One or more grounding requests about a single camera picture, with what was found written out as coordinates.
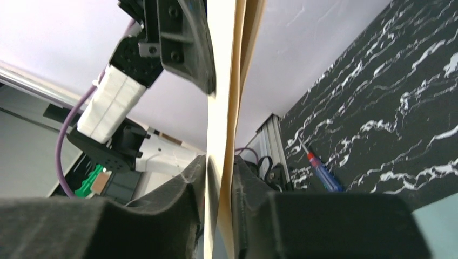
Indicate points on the teal envelope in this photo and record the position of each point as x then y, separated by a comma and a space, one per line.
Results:
438, 223

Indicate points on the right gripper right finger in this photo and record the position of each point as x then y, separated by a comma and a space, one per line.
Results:
272, 224

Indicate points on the beige letter paper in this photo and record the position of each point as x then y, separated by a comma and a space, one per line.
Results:
234, 27

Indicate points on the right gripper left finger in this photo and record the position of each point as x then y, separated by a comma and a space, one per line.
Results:
160, 224

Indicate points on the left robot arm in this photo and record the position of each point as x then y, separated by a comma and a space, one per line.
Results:
103, 132

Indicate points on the blue red screwdriver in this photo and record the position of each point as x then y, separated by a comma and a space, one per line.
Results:
327, 179

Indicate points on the aluminium rail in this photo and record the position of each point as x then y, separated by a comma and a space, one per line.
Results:
267, 141

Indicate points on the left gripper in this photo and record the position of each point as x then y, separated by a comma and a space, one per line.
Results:
176, 31

